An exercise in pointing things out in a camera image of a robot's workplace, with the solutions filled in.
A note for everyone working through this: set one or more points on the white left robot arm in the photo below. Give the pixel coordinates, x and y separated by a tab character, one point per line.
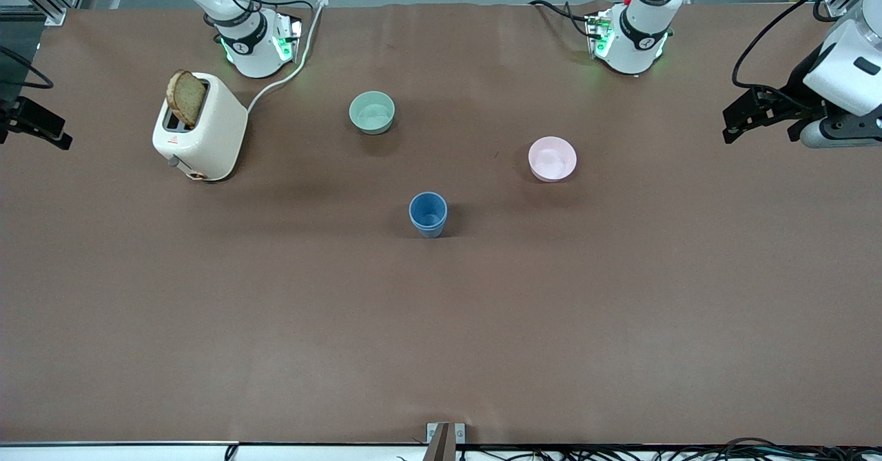
637	41

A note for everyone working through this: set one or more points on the pink bowl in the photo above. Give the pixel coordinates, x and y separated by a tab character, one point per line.
552	159

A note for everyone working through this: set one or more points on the grey metal bracket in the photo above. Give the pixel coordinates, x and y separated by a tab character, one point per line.
444	440

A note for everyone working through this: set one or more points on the brown table cover mat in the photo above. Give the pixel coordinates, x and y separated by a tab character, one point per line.
441	344

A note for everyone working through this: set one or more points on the blue plastic cup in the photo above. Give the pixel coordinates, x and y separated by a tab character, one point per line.
428	209
431	234

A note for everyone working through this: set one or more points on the brown bread slice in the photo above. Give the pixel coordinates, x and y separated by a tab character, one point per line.
186	97

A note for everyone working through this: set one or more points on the green bowl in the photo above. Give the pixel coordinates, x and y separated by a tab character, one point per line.
372	113

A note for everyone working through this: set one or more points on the cream white toaster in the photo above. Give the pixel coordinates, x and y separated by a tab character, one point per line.
207	137

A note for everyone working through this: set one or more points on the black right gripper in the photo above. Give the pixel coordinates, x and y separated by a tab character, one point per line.
29	118

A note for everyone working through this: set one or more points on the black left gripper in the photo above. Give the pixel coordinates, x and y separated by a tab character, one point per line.
803	79

